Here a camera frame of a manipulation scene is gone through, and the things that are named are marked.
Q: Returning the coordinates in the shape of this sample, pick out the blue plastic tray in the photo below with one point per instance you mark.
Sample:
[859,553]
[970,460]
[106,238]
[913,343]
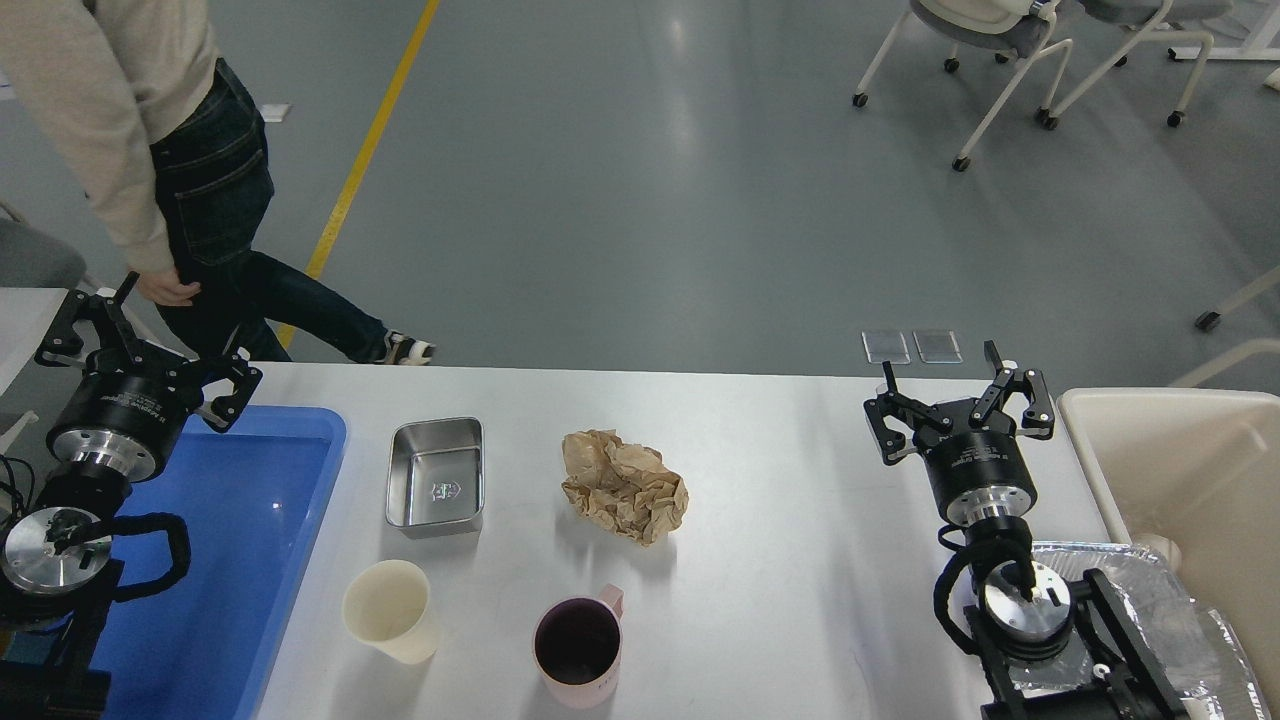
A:
[253,499]

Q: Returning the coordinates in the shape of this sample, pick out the crumpled brown paper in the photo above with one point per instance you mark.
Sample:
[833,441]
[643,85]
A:
[625,488]

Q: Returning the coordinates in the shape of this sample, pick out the beige plastic bin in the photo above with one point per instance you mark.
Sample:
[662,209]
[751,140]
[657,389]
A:
[1199,468]

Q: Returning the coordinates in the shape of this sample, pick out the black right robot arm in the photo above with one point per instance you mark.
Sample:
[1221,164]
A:
[992,598]

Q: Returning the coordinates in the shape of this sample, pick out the right floor socket plate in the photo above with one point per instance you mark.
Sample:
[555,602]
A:
[935,346]

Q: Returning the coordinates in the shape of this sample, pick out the aluminium foil tray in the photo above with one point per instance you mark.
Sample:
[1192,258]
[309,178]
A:
[1202,658]

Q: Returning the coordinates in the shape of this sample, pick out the left floor socket plate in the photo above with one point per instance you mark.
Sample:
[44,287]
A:
[886,347]

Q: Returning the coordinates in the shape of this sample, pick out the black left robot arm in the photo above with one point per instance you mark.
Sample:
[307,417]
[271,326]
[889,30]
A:
[69,554]

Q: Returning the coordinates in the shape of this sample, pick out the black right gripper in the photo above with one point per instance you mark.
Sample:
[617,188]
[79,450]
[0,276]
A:
[975,470]

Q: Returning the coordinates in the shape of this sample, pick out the white side table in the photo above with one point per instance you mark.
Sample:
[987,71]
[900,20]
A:
[26,315]

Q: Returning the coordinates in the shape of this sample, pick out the person in beige sweater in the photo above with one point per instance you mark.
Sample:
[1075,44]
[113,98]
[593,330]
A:
[170,149]

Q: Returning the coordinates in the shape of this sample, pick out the steel rectangular container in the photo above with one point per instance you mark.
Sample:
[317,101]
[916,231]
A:
[435,484]

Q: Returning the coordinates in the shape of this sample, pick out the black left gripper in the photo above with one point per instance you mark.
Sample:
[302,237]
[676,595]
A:
[131,405]

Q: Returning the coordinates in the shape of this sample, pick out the floor socket plate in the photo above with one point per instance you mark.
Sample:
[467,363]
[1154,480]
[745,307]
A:
[886,347]
[935,346]

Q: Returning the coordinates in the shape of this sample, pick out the cream paper cup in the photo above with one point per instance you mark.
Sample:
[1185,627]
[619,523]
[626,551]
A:
[389,607]

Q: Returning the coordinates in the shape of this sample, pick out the pink plastic mug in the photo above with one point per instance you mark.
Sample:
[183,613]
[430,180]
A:
[577,647]

